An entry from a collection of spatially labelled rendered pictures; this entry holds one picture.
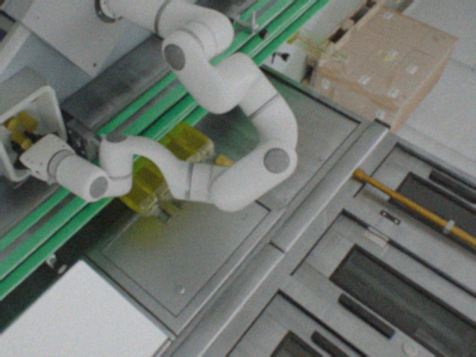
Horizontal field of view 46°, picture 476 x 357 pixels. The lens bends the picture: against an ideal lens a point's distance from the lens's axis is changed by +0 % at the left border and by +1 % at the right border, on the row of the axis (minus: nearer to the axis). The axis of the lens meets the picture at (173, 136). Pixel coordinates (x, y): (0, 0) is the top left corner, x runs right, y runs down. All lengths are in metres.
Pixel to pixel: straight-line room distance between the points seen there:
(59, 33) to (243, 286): 0.78
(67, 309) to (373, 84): 4.19
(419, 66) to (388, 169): 3.77
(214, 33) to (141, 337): 0.75
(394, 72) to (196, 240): 4.09
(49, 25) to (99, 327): 0.74
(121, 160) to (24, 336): 0.53
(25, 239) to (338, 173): 0.91
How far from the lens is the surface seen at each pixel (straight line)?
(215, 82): 1.12
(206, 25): 1.18
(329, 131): 1.86
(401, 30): 5.88
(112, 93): 1.50
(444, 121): 6.24
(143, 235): 1.56
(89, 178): 1.18
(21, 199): 1.46
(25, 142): 1.39
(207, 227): 1.57
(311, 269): 1.59
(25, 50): 1.34
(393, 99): 5.20
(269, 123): 1.20
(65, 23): 1.28
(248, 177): 1.13
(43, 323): 1.49
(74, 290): 1.51
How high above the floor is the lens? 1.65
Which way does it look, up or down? 25 degrees down
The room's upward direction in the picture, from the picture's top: 124 degrees clockwise
